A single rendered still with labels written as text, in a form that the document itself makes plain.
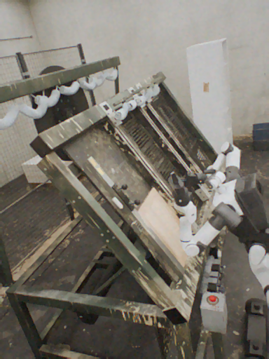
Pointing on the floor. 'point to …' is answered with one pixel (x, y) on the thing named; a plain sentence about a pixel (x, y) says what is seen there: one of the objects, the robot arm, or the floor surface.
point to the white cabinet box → (211, 91)
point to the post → (218, 345)
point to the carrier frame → (99, 306)
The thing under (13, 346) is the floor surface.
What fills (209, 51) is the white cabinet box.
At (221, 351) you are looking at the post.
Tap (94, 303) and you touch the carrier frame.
